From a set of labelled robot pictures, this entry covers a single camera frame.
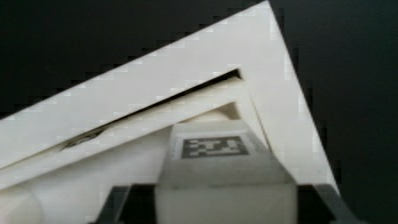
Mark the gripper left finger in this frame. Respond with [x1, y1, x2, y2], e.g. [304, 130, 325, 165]
[89, 184, 156, 224]

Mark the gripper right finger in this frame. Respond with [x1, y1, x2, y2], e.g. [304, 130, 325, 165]
[297, 184, 369, 224]

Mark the white leg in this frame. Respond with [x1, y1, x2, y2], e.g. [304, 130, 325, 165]
[154, 111, 298, 224]

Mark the white obstacle right bracket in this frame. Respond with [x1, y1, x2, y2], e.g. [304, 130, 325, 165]
[0, 3, 336, 190]

